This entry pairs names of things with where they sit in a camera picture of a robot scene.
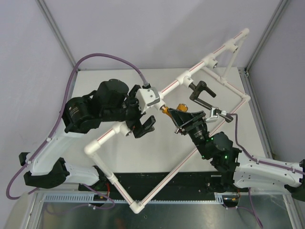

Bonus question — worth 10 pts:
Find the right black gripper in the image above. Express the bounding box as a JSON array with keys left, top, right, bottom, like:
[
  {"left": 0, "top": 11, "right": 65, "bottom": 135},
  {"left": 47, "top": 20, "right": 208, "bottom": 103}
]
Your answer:
[{"left": 166, "top": 108, "right": 209, "bottom": 158}]

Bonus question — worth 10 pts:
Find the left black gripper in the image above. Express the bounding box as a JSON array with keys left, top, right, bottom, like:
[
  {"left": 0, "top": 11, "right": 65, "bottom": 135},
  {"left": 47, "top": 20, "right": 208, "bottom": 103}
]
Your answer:
[{"left": 102, "top": 87, "right": 156, "bottom": 139}]

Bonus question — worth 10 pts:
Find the gold faucet with chrome knob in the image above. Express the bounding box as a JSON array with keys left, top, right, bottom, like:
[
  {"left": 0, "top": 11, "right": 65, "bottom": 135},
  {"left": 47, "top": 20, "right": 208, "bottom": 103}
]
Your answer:
[{"left": 161, "top": 103, "right": 189, "bottom": 118}]

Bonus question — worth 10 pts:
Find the white PVC pipe frame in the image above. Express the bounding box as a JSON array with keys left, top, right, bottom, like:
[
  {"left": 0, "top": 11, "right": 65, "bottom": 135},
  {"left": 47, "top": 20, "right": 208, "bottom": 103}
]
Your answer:
[{"left": 84, "top": 28, "right": 250, "bottom": 214}]

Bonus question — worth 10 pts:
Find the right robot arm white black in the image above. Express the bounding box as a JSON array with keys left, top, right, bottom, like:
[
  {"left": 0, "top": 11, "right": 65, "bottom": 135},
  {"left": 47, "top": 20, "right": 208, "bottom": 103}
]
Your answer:
[{"left": 168, "top": 108, "right": 305, "bottom": 201}]

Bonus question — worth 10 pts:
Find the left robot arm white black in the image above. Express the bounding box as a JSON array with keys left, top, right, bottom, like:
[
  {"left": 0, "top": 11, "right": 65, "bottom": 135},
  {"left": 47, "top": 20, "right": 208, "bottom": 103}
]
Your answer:
[{"left": 19, "top": 79, "right": 160, "bottom": 190}]

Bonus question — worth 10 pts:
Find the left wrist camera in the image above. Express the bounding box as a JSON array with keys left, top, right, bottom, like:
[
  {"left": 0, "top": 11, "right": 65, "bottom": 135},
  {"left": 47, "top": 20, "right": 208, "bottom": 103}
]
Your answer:
[{"left": 135, "top": 87, "right": 160, "bottom": 114}]

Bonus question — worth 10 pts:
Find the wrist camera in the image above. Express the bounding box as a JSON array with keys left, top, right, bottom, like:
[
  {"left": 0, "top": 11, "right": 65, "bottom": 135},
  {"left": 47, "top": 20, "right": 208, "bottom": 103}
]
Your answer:
[
  {"left": 135, "top": 87, "right": 160, "bottom": 114},
  {"left": 205, "top": 107, "right": 227, "bottom": 123}
]

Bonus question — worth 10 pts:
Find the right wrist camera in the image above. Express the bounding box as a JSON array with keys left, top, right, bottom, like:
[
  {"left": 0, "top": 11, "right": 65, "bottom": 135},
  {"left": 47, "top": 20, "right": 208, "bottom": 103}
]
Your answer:
[{"left": 205, "top": 107, "right": 227, "bottom": 123}]

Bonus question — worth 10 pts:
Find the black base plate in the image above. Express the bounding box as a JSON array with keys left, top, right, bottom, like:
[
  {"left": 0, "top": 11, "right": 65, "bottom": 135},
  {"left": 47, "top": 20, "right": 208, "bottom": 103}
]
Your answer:
[{"left": 78, "top": 171, "right": 250, "bottom": 203}]

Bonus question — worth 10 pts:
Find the white slotted cable duct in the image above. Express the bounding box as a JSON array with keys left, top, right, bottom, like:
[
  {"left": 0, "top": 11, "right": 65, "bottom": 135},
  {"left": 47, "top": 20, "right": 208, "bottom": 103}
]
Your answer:
[{"left": 42, "top": 193, "right": 238, "bottom": 204}]

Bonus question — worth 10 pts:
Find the aluminium frame rail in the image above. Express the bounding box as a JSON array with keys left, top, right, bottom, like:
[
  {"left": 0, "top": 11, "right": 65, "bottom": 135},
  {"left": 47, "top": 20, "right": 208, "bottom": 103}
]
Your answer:
[{"left": 35, "top": 187, "right": 294, "bottom": 196}]

